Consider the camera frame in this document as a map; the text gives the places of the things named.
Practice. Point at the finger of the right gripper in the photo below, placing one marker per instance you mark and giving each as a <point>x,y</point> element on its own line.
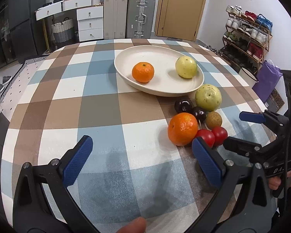
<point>253,151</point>
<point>278,124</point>

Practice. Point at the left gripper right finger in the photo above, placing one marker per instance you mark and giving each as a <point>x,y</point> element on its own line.
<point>254,208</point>

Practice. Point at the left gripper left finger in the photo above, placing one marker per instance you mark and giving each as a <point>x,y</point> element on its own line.
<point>31,209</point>

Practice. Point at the red cherry tomato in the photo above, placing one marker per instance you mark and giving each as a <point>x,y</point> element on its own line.
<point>220,135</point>
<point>207,136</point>

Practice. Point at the brown longan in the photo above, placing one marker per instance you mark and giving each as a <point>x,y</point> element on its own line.
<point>213,120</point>

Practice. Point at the yellow-green guava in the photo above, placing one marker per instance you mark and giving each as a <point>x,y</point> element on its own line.
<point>208,97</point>

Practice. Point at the orange mandarin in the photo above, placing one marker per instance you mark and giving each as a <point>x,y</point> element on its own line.
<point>182,129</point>
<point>143,72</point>

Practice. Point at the yellow guava front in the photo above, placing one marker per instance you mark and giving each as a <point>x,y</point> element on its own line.
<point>186,67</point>

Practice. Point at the left hand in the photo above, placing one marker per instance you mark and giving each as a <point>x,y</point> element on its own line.
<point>138,225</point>

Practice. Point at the purple bag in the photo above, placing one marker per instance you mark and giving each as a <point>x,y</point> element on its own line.
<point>268,77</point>

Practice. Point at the white bucket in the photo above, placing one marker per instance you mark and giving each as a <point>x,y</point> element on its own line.
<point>250,79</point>

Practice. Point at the wooden shoe rack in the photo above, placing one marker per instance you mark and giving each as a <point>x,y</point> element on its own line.
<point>246,40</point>

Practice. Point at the checkered tablecloth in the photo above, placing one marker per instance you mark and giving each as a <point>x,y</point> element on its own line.
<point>134,170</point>

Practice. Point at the cream round plate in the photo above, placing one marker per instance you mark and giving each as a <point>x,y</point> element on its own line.
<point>166,82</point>

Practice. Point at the grey slippers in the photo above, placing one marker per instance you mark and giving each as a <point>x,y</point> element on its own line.
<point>5,81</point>

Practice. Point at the wooden door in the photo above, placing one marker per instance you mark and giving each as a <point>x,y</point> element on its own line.
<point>179,19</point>

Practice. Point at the black refrigerator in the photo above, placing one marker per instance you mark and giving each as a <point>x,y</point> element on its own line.
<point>26,32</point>

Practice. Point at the woven laundry basket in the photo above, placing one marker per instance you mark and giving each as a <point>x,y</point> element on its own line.
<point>63,31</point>

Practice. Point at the silver aluminium suitcase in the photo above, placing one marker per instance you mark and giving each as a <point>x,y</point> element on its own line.
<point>139,21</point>

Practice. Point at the white drawer desk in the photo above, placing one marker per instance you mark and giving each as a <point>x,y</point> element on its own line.
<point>89,16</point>

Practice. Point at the beige suitcase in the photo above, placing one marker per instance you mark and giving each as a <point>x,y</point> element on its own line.
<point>114,18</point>

